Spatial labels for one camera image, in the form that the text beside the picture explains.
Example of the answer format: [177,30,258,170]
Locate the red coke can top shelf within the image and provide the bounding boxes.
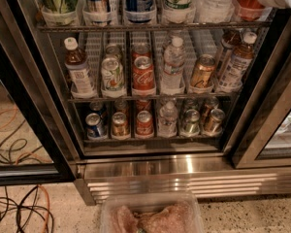
[233,0,272,21]

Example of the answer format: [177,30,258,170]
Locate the red coke can shelf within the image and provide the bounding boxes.
[132,56,156,96]
[233,0,272,21]

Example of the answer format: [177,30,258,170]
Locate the clear water bottle top shelf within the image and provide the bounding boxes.
[197,0,234,23]

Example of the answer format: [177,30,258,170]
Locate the tea bottle right middle shelf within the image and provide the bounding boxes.
[217,32,257,90]

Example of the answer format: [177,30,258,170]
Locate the tea bottle shelf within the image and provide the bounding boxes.
[217,32,257,90]
[64,37,95,98]

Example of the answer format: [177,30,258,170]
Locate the white green can top shelf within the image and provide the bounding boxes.
[163,0,193,23]

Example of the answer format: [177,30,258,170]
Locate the white green can shelf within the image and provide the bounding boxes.
[163,0,193,23]
[101,57,126,98]

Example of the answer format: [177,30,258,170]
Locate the gold can middle shelf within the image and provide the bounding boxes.
[189,54,215,93]

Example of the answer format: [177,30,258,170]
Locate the gold can shelf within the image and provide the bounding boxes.
[189,54,215,93]
[112,112,130,137]
[203,109,225,136]

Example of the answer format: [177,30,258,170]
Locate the blue pepsi can top shelf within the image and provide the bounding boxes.
[124,0,154,23]

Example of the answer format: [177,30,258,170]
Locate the water bottle middle shelf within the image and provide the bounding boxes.
[161,36,186,95]

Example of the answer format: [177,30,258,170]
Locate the gold can bottom shelf right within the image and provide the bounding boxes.
[203,109,225,136]

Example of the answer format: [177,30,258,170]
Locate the red coke can middle shelf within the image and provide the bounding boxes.
[132,56,156,96]

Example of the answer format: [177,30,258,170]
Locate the silver can bottom shelf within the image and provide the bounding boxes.
[180,109,200,136]

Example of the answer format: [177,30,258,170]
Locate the right glass fridge door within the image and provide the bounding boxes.
[232,58,291,169]

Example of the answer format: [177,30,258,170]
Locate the glass fridge door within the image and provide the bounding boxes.
[232,58,291,169]
[0,33,75,186]

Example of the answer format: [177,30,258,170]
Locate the water bottle bottom shelf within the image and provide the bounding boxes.
[158,101,178,137]

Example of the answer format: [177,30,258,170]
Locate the blue red bull can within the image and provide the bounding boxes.
[83,0,115,27]

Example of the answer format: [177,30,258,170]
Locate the white green can middle shelf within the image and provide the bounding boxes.
[101,57,126,98]

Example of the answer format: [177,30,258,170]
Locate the red can bottom shelf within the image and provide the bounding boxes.
[136,111,154,138]

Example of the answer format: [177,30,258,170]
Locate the tea bottle left middle shelf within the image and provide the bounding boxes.
[64,37,95,98]

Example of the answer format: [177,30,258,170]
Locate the gold can bottom shelf left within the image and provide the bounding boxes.
[112,112,130,137]

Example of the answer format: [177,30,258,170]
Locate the stainless fridge base grille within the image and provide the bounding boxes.
[75,154,291,205]

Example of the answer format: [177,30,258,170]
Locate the blue can bottom shelf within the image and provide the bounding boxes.
[85,113,107,140]

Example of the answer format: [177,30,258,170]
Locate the left glass fridge door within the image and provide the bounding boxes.
[0,33,75,186]

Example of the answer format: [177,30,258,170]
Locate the clear plastic food container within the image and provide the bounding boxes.
[99,191,204,233]

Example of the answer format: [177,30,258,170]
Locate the orange cable on floor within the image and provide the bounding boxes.
[35,183,52,233]

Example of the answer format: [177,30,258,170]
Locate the black cables on floor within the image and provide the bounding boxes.
[0,184,55,233]

